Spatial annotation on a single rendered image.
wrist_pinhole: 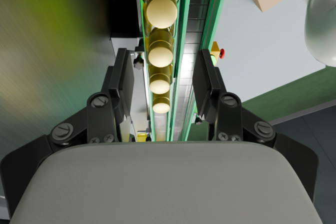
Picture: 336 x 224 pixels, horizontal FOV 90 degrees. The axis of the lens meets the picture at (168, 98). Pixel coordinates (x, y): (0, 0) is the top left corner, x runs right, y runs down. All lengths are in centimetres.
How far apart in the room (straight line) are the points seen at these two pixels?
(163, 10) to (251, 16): 77
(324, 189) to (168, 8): 314
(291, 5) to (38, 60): 96
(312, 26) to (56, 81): 51
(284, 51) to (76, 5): 105
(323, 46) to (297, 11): 56
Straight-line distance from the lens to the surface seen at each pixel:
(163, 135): 104
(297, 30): 111
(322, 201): 321
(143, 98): 74
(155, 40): 24
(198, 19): 53
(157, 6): 20
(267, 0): 83
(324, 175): 325
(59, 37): 25
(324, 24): 51
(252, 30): 98
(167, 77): 27
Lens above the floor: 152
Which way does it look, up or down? 39 degrees down
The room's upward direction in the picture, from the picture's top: 177 degrees clockwise
